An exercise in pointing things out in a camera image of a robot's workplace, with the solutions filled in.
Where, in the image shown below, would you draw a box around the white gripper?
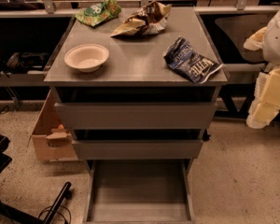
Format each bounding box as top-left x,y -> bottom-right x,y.
246,63 -> 280,129

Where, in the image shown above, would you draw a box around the blue chip bag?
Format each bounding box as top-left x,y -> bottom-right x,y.
163,37 -> 222,84

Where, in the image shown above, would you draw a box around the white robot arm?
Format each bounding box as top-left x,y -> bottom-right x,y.
244,10 -> 280,129

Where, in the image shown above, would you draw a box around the grey drawer cabinet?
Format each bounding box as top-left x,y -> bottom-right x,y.
44,6 -> 230,170

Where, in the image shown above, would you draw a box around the brown chip bag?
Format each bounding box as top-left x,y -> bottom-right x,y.
111,1 -> 172,37

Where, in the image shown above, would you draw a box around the grey middle drawer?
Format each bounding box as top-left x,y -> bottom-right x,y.
73,140 -> 203,160

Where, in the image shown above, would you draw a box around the grey drawer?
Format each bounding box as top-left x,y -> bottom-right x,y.
83,160 -> 196,224
55,103 -> 217,130
73,140 -> 203,160

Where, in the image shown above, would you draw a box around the grey bottom drawer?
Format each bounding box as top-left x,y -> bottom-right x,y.
83,160 -> 196,224

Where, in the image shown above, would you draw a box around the grey top drawer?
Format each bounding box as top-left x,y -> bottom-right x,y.
55,103 -> 217,130

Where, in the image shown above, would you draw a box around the green chip bag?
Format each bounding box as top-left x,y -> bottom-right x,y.
76,0 -> 121,27

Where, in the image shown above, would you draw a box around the white paper bowl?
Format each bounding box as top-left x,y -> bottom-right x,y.
64,44 -> 109,73

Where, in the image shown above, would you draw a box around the cardboard box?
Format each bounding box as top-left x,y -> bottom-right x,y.
32,92 -> 77,161

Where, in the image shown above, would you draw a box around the black chair base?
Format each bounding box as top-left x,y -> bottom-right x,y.
0,181 -> 73,224

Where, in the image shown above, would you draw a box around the black headphones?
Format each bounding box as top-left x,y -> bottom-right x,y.
0,52 -> 49,75

